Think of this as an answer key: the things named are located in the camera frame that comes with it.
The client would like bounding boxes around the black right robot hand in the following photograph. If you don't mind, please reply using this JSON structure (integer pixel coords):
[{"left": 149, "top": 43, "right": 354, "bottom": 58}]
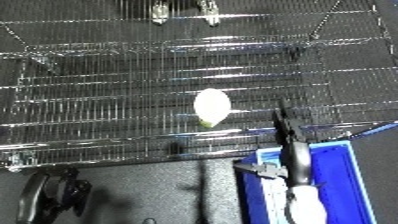
[{"left": 232, "top": 99, "right": 317, "bottom": 188}]

